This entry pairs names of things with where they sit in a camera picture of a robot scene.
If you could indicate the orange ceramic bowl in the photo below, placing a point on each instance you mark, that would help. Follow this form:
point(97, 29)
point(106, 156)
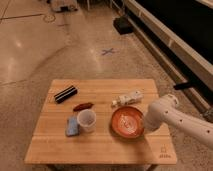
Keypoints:
point(127, 122)

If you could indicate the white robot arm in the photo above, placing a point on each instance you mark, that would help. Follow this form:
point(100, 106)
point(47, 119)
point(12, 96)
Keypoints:
point(164, 110)

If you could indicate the brown sausage-shaped object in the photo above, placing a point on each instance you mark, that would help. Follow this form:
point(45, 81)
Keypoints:
point(83, 106)

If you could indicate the black rectangular box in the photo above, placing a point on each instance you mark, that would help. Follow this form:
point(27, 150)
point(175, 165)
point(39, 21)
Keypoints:
point(65, 94)

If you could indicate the translucent plastic cup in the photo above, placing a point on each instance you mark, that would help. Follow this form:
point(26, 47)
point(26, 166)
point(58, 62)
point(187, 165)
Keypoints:
point(87, 120)

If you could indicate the wooden table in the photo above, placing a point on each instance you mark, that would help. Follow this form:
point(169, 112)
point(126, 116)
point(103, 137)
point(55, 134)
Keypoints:
point(50, 145)

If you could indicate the blue sponge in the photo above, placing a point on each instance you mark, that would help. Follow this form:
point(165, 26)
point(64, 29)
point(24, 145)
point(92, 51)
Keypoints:
point(72, 127)

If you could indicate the grey equipment on floor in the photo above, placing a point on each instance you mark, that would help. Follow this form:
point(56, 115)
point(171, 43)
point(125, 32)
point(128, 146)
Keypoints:
point(58, 5)

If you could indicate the white long bench rail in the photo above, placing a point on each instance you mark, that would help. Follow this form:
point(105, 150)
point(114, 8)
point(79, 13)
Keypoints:
point(180, 36)

